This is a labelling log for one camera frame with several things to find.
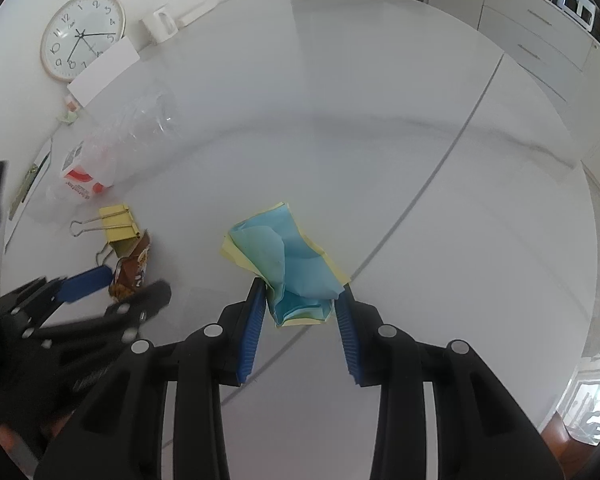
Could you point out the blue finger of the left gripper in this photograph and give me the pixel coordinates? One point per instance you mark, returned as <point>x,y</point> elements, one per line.
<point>84,284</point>
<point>142,306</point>

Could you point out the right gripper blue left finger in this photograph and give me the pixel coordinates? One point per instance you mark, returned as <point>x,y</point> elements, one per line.
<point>249,331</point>

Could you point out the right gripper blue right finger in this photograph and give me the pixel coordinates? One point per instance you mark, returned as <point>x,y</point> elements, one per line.
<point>348,334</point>

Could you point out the brown snack wrapper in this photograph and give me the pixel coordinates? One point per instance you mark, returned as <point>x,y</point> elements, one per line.
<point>130,271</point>

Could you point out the blue yellow paper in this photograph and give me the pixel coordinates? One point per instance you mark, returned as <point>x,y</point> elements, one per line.
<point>302,281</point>

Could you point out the yellow binder clip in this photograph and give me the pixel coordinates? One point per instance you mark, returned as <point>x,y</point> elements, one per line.
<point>120,230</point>

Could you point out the white paper with pen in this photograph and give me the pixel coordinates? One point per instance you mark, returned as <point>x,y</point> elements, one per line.
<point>27,187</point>

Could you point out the clear plastic water bottle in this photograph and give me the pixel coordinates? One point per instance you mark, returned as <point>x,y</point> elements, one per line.
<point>139,137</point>

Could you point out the small green pink item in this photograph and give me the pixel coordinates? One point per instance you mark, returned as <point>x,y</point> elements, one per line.
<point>71,112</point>

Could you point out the white card box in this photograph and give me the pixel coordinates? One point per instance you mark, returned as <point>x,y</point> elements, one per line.
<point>103,71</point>

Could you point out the white mug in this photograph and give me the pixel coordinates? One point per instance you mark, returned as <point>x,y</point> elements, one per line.
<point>160,25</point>

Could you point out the white power strip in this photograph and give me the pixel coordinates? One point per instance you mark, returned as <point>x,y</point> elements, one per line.
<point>196,13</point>

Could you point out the orange brown stool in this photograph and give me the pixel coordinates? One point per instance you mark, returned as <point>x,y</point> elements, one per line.
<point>570,453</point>

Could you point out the white drawer cabinet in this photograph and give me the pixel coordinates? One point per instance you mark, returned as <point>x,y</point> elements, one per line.
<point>541,38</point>

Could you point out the round gold wall clock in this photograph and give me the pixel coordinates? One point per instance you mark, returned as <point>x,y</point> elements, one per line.
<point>79,33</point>

